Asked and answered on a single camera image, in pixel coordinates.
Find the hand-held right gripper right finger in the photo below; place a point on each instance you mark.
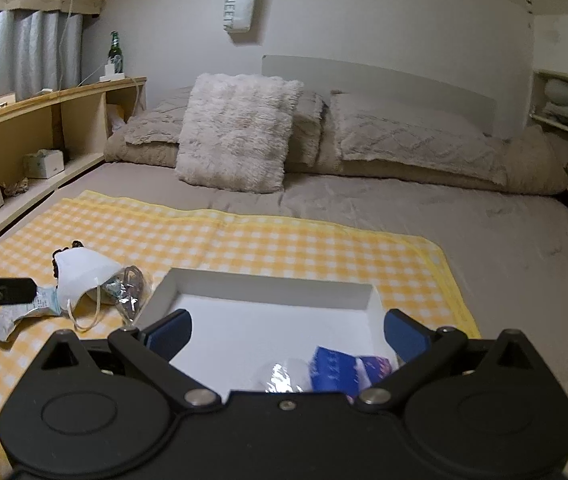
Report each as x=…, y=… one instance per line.
x=404, y=335

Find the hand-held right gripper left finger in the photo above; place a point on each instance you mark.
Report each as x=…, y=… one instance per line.
x=171, y=332

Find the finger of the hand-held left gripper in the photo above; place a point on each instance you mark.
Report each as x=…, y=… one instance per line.
x=13, y=290

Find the silver sachet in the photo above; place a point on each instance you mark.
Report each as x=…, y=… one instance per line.
x=1, y=322

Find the light blue small packet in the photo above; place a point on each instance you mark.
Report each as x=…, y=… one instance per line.
x=46, y=302

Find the clear plastic packet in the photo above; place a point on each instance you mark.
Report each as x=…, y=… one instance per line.
x=131, y=290

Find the white face mask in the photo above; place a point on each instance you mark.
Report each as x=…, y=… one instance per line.
x=81, y=272

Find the blue patterned packet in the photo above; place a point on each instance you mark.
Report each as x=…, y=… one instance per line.
x=334, y=365

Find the white cardboard tray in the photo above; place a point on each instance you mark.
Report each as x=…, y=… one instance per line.
x=274, y=320

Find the clear white item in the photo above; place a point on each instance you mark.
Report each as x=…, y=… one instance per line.
x=284, y=375

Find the crumpled patterned cloth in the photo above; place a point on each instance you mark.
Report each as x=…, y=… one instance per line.
x=17, y=187

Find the pale tissue box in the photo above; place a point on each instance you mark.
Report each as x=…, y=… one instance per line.
x=43, y=165

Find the bed with grey sheet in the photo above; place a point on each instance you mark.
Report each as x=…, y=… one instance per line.
x=464, y=220

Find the yellow checkered blanket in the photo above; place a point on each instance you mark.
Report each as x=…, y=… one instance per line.
x=264, y=240

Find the wooden bedside shelf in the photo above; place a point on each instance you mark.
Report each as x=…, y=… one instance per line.
x=28, y=125

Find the beige quilted pillow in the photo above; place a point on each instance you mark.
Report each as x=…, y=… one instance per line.
x=156, y=115
x=404, y=135

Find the fluffy white pillow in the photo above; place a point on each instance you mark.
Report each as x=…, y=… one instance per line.
x=234, y=135

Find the beige quilted pillows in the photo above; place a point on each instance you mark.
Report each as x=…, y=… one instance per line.
x=534, y=165

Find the grey curtain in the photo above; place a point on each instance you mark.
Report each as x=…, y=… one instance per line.
x=18, y=55

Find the white charger block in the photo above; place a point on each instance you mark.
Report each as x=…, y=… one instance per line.
x=111, y=75

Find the green glass bottle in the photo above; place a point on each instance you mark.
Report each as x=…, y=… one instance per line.
x=114, y=55

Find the white headboard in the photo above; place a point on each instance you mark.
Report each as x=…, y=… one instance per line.
x=389, y=80

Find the white shelf unit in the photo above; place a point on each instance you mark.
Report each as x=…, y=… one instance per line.
x=539, y=95

